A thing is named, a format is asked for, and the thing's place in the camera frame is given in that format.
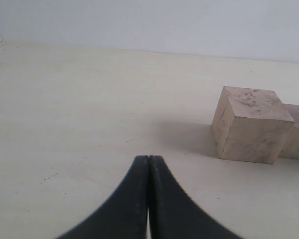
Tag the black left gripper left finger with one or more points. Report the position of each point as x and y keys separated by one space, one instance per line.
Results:
x=124 y=214

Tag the second largest wooden cube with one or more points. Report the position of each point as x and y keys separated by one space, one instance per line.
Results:
x=290 y=149

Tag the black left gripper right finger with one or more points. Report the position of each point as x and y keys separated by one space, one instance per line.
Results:
x=173 y=214

